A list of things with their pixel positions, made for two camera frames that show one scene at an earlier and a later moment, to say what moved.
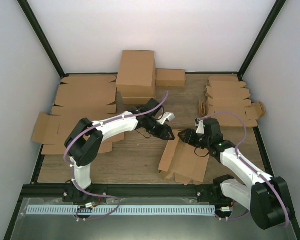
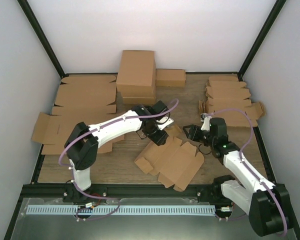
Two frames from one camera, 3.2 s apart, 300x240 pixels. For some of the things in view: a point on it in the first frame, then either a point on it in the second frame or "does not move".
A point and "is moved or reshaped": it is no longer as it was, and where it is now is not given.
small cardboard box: (188, 163) is moved or reshaped
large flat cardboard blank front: (51, 131) does not move
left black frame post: (41, 36) does not move
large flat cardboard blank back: (86, 94) does not move
